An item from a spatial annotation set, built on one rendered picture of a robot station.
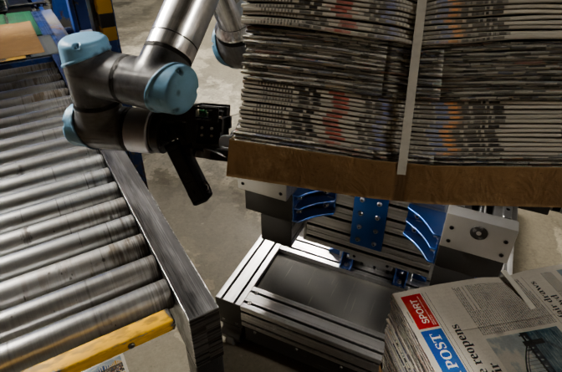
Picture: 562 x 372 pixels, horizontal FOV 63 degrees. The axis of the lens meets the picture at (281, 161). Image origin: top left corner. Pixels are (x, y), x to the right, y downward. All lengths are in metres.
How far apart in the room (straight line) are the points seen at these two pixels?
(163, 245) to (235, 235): 1.22
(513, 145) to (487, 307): 0.31
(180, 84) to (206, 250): 1.40
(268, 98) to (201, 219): 1.68
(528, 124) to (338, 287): 1.13
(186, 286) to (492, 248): 0.61
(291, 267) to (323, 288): 0.14
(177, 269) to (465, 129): 0.51
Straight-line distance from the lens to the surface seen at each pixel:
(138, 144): 0.78
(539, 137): 0.55
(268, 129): 0.51
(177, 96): 0.67
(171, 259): 0.83
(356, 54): 0.50
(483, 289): 0.79
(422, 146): 0.52
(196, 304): 0.75
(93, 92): 0.76
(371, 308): 1.53
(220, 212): 2.19
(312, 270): 1.62
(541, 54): 0.53
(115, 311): 0.78
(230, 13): 1.09
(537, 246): 2.28
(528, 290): 0.82
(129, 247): 0.88
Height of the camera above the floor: 1.37
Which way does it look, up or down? 33 degrees down
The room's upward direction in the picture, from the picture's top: straight up
